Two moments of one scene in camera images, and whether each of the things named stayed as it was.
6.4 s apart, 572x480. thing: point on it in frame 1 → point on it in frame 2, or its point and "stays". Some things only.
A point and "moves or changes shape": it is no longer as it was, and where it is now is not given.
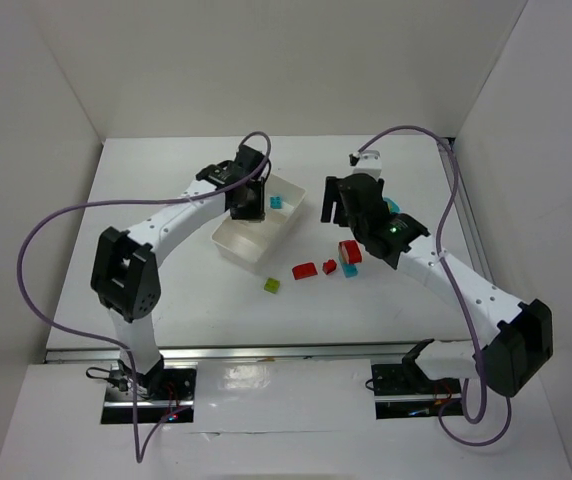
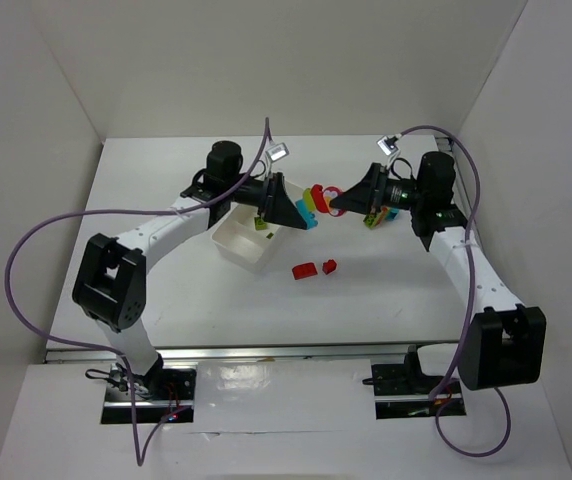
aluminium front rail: x=169 y=353 stays
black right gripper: x=339 y=195 → x=375 y=187
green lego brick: x=272 y=285 → x=260 y=225
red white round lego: x=351 y=250 moves or changes shape
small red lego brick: x=329 y=266 stays
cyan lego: x=351 y=271 → x=308 y=217
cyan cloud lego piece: x=393 y=206 stays
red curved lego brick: x=303 y=271 stays
